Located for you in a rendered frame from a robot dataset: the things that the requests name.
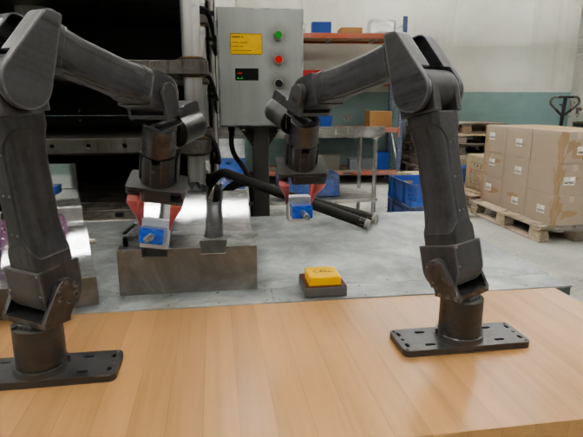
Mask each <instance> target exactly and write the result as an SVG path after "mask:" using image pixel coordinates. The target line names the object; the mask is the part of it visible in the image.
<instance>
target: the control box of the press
mask: <svg viewBox="0 0 583 437"><path fill-rule="evenodd" d="M215 11H216V21H214V34H215V35H216V37H217V63H218V90H219V100H218V101H217V114H219V126H220V127H228V131H229V147H230V151H231V154H232V156H233V158H234V159H235V160H236V162H237V163H238V164H239V166H240V168H241V169H242V171H243V172H244V175H246V176H248V177H251V176H250V173H249V172H248V170H247V168H246V166H245V164H244V163H243V162H242V160H241V159H240V158H239V156H238V155H237V154H236V151H235V148H234V131H235V128H236V127H238V128H239V129H240V130H241V131H242V133H243V134H244V135H245V137H246V138H247V139H248V140H249V142H250V143H251V145H252V177H253V178H254V179H257V180H260V181H263V182H265V183H268V184H270V175H269V145H270V144H271V142H272V140H273V139H274V137H275V136H276V134H277V133H278V131H280V129H279V128H278V127H277V126H275V125H274V124H273V123H272V122H270V121H269V120H268V119H267V118H266V117H265V106H266V104H267V102H268V101H269V100H270V99H271V98H272V95H273V91H274V90H275V89H276V90H291V88H292V86H293V85H294V83H295V81H296V80H297V79H298V78H300V77H302V76H303V54H304V10H303V9H283V8H251V7H218V6H217V7H216V8H215ZM248 188H249V196H250V201H248V205H249V206H250V209H251V217H261V216H270V194H268V193H265V192H261V191H259V190H256V189H254V188H251V187H248Z"/></svg>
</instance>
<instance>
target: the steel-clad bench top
mask: <svg viewBox="0 0 583 437"><path fill-rule="evenodd" d="M372 213H375V214H377V222H376V223H375V224H372V223H370V227H369V229H364V228H362V227H359V226H357V225H353V224H350V223H348V222H345V221H343V220H340V219H337V218H333V217H331V216H328V215H326V214H315V215H312V219H311V220H309V221H292V222H289V221H288V220H287V218H286V216H261V217H250V222H251V227H252V231H253V232H258V236H254V237H255V240H256V244H257V273H258V288H257V289H250V290H217V291H201V292H183V293H167V294H150V295H133V296H120V287H119V277H118V266H117V256H116V250H117V249H118V248H119V246H120V245H121V243H122V238H123V237H127V236H128V235H129V234H130V233H131V231H132V230H133V229H134V228H133V229H132V230H131V231H129V232H128V233H127V234H122V233H123V232H124V231H126V230H127V229H128V228H129V227H130V226H131V225H133V224H134V223H135V222H136V220H125V221H98V222H84V224H85V225H86V226H87V229H88V238H90V239H91V238H95V239H96V243H95V244H91V245H89V246H90V251H91V257H92V261H93V265H94V268H95V274H96V282H97V290H98V299H99V304H96V305H90V306H85V307H80V308H74V309H73V310H72V313H71V315H80V314H95V313H111V312H126V311H142V310H171V309H187V308H203V307H219V306H234V305H249V304H265V303H295V302H310V301H326V300H341V299H357V298H373V297H402V296H418V295H434V294H435V291H434V289H433V288H431V287H430V284H429V282H428V281H427V280H426V278H425V276H424V274H423V267H422V261H421V255H420V249H419V246H421V245H425V242H424V235H423V233H424V228H425V223H424V212H372ZM480 240H481V253H482V259H483V268H482V270H483V272H484V275H485V277H486V279H487V281H488V285H489V287H488V291H496V290H525V289H541V288H568V287H572V285H571V284H568V283H566V282H564V281H562V280H561V279H559V278H557V277H555V276H553V275H551V274H549V273H547V272H545V271H543V270H541V269H540V268H538V267H536V266H534V265H532V264H530V263H528V262H526V261H524V260H522V259H520V258H518V257H516V256H515V255H513V254H511V253H509V252H507V251H504V250H503V249H501V248H499V247H498V246H496V245H493V244H491V243H489V242H488V241H486V240H484V239H482V238H480ZM325 266H334V267H335V269H336V270H337V272H338V273H339V275H340V276H341V278H342V279H343V280H344V282H345V284H346V285H347V296H340V297H309V298H306V297H305V295H304V292H303V291H302V289H301V287H300V284H299V274H302V273H305V268H306V267H325Z"/></svg>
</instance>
